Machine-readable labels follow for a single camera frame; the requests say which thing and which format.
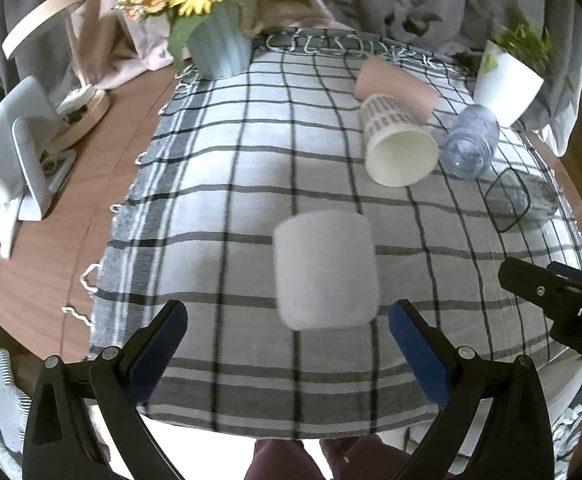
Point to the grey plaid tablecloth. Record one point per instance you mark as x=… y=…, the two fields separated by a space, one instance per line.
x=230 y=160

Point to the pink cup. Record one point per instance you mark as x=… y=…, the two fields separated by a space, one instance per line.
x=414 y=96

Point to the wooden desk lamp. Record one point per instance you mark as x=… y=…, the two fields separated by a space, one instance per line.
x=81 y=105

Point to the teal ribbed vase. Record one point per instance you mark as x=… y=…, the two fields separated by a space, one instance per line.
x=221 y=47

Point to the striped chair cushion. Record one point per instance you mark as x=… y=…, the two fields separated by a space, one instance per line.
x=14 y=407

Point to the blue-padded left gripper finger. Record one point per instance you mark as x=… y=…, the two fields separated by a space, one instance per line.
x=565 y=271

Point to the white small remote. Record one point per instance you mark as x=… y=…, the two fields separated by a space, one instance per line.
x=8 y=226

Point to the clear blue plastic cup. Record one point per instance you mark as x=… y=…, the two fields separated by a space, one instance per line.
x=471 y=143

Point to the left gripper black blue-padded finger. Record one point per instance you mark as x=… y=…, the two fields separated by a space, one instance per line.
x=515 y=442
x=60 y=442

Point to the white mini projector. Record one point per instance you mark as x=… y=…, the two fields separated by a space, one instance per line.
x=29 y=172

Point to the green potted plant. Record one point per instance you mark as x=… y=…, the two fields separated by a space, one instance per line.
x=532 y=45

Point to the patterned paper cup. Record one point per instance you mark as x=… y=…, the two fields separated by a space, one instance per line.
x=397 y=151

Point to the white ceramic cup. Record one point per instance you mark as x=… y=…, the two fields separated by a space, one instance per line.
x=325 y=271

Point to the dark glass cup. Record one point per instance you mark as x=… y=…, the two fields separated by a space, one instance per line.
x=519 y=200

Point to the white plant pot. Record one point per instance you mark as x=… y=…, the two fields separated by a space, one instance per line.
x=505 y=85

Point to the grey curtain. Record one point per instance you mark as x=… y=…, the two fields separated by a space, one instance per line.
x=445 y=26

